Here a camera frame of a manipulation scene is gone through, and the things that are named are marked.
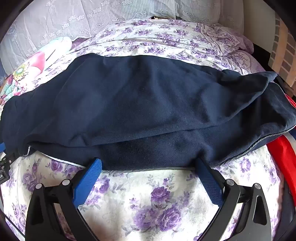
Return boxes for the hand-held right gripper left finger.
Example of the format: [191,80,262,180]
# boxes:
[25,157,102,241]

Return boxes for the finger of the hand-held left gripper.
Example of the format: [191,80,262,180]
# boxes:
[0,141,11,184]

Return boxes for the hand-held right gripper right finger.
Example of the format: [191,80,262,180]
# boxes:
[196,158,271,241]

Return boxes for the navy blue pants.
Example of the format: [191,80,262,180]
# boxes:
[0,53,296,171]

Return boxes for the purple floral bed sheet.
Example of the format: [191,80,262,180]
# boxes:
[0,19,289,241]

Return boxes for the red white striped garment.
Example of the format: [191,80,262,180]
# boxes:
[266,93,296,188]

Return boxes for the colourful floral folded quilt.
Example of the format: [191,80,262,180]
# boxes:
[0,37,73,102]

